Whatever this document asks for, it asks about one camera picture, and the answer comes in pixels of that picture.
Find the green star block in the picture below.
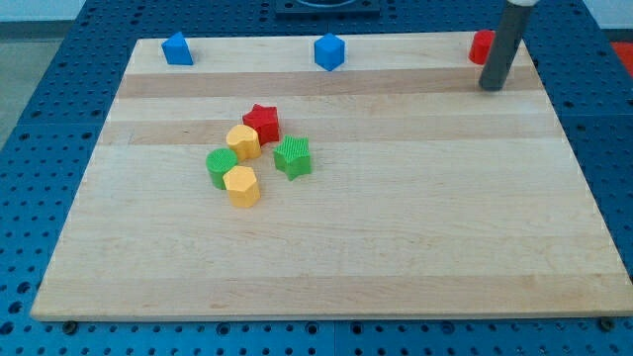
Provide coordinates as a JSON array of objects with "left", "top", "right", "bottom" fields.
[{"left": 273, "top": 135, "right": 312, "bottom": 181}]

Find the red star block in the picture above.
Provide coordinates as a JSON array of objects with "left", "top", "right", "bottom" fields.
[{"left": 242, "top": 104, "right": 280, "bottom": 145}]

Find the yellow hexagon block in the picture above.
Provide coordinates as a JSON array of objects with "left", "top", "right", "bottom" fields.
[{"left": 223, "top": 165, "right": 261, "bottom": 208}]

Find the yellow heart block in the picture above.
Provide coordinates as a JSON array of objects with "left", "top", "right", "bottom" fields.
[{"left": 226, "top": 125, "right": 261, "bottom": 162}]

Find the green cylinder block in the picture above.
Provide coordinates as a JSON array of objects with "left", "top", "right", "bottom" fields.
[{"left": 206, "top": 148, "right": 238, "bottom": 190}]

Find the wooden board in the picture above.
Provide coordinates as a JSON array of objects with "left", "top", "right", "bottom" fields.
[{"left": 31, "top": 32, "right": 632, "bottom": 321}]

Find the blue cube block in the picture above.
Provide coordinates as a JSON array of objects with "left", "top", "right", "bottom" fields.
[{"left": 314, "top": 33, "right": 345, "bottom": 71}]

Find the blue triangular prism block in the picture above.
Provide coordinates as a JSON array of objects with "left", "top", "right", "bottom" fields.
[{"left": 161, "top": 32, "right": 194, "bottom": 65}]

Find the red cylinder block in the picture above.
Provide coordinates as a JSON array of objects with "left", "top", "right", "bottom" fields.
[{"left": 468, "top": 30, "right": 496, "bottom": 65}]

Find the grey cylindrical pointer rod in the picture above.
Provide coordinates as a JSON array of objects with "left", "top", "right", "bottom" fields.
[{"left": 479, "top": 0, "right": 538, "bottom": 92}]

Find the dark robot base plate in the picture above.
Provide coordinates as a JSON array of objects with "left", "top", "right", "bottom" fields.
[{"left": 272, "top": 0, "right": 382, "bottom": 18}]

